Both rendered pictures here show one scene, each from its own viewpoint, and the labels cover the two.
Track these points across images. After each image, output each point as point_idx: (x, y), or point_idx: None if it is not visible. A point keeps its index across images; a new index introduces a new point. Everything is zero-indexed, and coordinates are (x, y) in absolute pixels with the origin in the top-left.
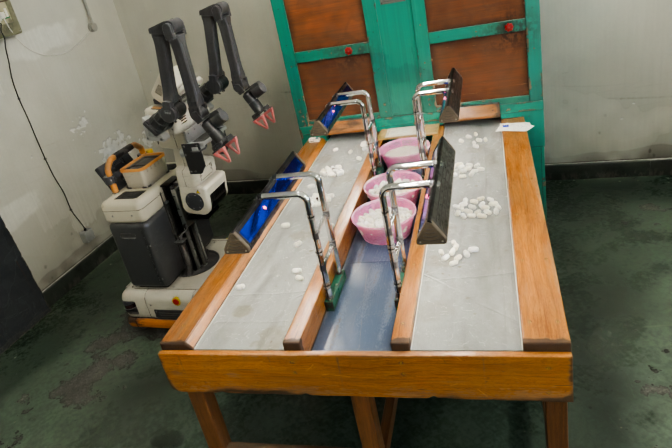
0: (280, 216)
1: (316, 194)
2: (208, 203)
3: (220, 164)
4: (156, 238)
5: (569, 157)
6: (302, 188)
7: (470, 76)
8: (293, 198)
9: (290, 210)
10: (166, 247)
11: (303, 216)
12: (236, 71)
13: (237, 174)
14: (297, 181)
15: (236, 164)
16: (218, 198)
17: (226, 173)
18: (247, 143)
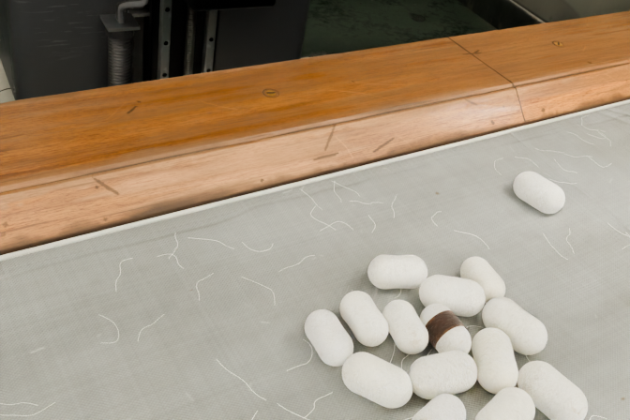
0: (114, 236)
1: (476, 286)
2: None
3: None
4: None
5: None
6: (492, 161)
7: None
8: (369, 180)
9: (222, 247)
10: (68, 12)
11: (170, 396)
12: None
13: (550, 7)
14: (517, 106)
15: None
16: None
17: None
18: None
